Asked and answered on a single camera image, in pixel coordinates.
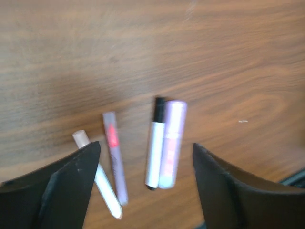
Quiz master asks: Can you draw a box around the white pen peach tip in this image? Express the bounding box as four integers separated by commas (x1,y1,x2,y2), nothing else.
94,164,122,219

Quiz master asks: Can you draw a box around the pink highlighter pen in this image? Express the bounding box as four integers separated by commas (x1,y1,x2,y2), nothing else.
159,100,187,189

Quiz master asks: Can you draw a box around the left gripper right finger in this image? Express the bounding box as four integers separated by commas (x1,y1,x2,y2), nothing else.
193,144,305,229

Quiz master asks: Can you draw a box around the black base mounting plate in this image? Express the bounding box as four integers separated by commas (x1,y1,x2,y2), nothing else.
280,168,305,188

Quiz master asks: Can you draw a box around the small peach pen cap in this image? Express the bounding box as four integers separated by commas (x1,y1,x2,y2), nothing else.
72,130,90,149

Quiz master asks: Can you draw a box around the small black pen cap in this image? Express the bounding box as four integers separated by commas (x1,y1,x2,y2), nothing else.
152,97,165,123

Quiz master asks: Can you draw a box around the white pen black tip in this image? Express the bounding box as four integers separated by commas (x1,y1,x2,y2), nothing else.
145,122,164,190

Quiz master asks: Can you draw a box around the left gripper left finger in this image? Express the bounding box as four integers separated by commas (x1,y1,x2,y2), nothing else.
0,141,101,229

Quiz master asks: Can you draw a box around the pink pen red tip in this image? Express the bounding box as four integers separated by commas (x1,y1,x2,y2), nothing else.
108,145,129,206

